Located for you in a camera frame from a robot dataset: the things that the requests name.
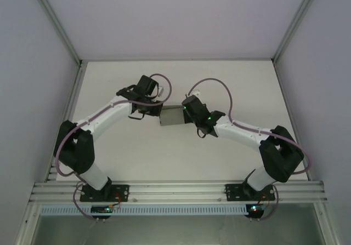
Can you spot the aluminium side rail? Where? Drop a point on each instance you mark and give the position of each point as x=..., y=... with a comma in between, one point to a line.
x=73, y=97

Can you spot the right circuit board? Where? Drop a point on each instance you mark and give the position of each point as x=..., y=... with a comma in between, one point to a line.
x=255, y=208

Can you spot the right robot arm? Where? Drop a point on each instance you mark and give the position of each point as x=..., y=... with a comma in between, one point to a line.
x=238, y=131

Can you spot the circuit board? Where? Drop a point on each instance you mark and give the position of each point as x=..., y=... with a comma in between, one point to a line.
x=255, y=208
x=102, y=209

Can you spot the aluminium frame post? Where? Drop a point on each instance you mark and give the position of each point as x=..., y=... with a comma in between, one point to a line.
x=56, y=17
x=295, y=17

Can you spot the aluminium left frame post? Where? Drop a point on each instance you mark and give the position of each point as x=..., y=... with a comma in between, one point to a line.
x=56, y=17

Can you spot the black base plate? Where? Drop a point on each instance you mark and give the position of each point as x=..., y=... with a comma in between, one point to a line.
x=233, y=191
x=120, y=188

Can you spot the aluminium left lower strut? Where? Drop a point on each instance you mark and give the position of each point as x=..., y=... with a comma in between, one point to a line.
x=27, y=223

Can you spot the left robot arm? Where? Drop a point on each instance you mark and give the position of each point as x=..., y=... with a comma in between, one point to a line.
x=109, y=113

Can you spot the aluminium right lower strut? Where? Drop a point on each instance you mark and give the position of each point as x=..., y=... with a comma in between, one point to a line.
x=326, y=223

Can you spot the aluminium mounting rail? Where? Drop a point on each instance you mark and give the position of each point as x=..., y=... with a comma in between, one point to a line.
x=175, y=191

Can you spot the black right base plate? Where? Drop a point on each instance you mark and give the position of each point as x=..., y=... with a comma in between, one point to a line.
x=233, y=191

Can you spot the grey paper box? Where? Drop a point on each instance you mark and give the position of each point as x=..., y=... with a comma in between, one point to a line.
x=172, y=117

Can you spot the aluminium right frame post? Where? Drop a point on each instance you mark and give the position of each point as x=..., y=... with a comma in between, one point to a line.
x=295, y=17

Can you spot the left circuit board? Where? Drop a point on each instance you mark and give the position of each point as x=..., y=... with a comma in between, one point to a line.
x=102, y=209

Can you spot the aluminium strut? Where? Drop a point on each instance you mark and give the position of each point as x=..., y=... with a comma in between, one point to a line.
x=27, y=223
x=326, y=223

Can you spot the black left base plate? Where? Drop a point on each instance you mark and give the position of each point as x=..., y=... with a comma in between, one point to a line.
x=120, y=188

